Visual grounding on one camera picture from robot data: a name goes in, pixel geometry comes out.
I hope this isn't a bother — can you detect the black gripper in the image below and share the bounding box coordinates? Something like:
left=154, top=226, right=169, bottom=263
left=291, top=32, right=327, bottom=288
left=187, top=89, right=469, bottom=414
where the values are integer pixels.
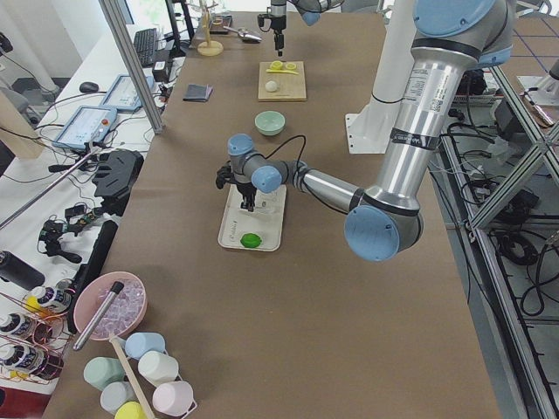
left=271, top=16, right=286, bottom=57
left=237, top=182, right=257, bottom=212

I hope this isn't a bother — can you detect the white steamed bun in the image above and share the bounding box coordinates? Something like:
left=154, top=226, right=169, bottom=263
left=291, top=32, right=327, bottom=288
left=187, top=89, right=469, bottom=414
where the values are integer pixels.
left=265, top=80, right=279, bottom=93

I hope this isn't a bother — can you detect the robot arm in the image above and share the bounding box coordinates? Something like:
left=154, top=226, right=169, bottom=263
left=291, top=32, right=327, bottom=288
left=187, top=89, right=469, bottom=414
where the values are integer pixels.
left=258, top=0, right=343, bottom=57
left=216, top=1, right=516, bottom=261

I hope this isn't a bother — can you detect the mint green bowl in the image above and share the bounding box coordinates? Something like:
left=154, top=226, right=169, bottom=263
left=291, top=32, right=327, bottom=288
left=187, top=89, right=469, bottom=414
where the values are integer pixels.
left=254, top=110, right=286, bottom=136

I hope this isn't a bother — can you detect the pink ice bowl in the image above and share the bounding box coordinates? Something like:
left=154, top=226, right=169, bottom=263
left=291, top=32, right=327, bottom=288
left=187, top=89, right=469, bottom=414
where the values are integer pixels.
left=73, top=271, right=148, bottom=340

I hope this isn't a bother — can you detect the upper lemon slice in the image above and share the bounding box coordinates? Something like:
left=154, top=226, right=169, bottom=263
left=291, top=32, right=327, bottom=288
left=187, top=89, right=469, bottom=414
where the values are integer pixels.
left=269, top=60, right=283, bottom=70

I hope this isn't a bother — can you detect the yellow plastic knife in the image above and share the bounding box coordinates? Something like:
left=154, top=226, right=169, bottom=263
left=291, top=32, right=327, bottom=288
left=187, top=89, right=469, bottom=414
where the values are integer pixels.
left=266, top=68, right=300, bottom=76

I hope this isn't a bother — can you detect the cream rabbit print tray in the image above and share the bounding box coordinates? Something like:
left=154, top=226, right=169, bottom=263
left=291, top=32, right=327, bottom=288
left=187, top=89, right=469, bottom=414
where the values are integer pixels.
left=217, top=185, right=286, bottom=251

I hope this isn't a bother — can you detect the green lime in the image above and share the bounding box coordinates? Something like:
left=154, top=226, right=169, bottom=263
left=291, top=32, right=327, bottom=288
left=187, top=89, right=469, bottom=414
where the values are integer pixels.
left=240, top=233, right=262, bottom=249

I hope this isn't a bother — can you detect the bamboo cutting board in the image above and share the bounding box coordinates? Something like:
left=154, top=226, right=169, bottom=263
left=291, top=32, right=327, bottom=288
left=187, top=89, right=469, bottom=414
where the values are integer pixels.
left=258, top=61, right=307, bottom=102

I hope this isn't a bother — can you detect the metal scoop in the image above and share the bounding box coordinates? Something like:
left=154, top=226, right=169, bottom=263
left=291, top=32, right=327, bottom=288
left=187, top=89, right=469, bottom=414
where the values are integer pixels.
left=225, top=26, right=262, bottom=44

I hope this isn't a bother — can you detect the dark tray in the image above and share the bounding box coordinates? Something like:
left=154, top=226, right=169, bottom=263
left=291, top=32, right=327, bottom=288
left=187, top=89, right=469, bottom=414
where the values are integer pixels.
left=210, top=15, right=232, bottom=35

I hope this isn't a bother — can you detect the wooden mug tree stand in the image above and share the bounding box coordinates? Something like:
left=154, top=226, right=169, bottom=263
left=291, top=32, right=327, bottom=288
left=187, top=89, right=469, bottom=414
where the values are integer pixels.
left=197, top=0, right=224, bottom=57

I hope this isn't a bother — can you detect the folded grey cloth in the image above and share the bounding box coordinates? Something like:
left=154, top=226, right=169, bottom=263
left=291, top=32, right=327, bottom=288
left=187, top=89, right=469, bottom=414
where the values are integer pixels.
left=183, top=84, right=213, bottom=102

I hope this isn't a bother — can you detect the black power adapter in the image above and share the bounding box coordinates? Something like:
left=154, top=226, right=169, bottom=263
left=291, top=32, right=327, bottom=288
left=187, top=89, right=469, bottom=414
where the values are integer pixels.
left=152, top=61, right=172, bottom=83

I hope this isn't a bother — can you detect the black plastic housing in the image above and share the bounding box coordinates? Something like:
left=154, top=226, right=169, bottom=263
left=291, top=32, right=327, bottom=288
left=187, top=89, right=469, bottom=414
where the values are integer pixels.
left=92, top=149, right=144, bottom=216

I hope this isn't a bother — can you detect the black keyboard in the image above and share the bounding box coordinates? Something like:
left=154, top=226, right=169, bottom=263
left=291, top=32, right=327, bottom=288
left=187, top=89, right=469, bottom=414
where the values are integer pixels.
left=133, top=28, right=158, bottom=68

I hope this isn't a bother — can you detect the metal muddler stick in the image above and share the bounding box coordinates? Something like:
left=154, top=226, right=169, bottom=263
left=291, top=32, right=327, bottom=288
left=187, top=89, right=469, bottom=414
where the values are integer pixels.
left=72, top=280, right=124, bottom=351

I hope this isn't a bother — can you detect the far teach pendant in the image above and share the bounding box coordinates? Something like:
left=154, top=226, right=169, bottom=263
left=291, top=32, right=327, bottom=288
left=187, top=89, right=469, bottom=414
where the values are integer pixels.
left=100, top=74, right=141, bottom=113

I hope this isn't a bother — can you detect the teach pendant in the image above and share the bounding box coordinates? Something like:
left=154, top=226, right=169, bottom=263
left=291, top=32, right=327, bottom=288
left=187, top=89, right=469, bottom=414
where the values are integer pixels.
left=52, top=106, right=117, bottom=151
left=100, top=74, right=141, bottom=113

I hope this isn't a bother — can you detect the near teach pendant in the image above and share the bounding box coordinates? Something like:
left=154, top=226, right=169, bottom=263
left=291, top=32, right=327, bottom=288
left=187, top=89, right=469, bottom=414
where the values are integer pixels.
left=52, top=106, right=117, bottom=151

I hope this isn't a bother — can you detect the blue plastic cup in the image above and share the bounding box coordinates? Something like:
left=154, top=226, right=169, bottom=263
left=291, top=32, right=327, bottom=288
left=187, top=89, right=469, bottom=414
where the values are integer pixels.
left=125, top=332, right=166, bottom=360

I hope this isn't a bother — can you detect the white plastic cup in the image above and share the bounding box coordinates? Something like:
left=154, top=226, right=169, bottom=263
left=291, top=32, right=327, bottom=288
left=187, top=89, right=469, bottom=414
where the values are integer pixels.
left=138, top=351, right=179, bottom=387

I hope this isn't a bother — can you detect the black computer mouse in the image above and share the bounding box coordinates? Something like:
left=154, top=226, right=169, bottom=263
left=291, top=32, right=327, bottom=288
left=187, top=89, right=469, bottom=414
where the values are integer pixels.
left=79, top=81, right=100, bottom=93

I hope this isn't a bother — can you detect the pink plastic cup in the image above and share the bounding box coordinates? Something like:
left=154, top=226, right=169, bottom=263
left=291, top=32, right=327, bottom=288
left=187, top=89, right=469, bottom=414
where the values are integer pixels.
left=152, top=381, right=196, bottom=416

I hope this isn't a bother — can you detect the green plastic cup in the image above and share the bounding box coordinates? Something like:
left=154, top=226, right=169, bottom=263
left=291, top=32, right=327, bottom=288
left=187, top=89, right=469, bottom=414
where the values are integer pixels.
left=83, top=357, right=125, bottom=391

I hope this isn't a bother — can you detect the light grey plastic cup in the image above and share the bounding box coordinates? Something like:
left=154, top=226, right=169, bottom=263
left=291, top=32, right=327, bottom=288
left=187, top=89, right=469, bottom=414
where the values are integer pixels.
left=100, top=381, right=136, bottom=415

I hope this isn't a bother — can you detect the yellow plastic cup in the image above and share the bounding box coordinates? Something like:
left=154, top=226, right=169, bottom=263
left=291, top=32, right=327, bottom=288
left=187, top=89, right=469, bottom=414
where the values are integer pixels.
left=114, top=401, right=147, bottom=419

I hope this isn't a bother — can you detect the black camera cable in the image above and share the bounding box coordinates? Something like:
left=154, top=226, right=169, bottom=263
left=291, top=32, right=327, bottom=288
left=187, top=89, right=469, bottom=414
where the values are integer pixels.
left=261, top=134, right=307, bottom=174

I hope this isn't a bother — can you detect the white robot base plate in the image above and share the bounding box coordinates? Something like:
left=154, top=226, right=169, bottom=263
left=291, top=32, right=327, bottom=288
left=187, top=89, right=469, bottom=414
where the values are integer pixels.
left=345, top=113, right=390, bottom=155

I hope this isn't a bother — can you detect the aluminium frame post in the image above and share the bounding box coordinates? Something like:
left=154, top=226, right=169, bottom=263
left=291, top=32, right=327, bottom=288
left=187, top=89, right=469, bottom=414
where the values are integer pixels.
left=99, top=0, right=163, bottom=134

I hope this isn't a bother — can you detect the copper wire bottle rack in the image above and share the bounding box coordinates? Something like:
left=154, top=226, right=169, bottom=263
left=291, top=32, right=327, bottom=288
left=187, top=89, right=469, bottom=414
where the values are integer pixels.
left=1, top=286, right=73, bottom=385

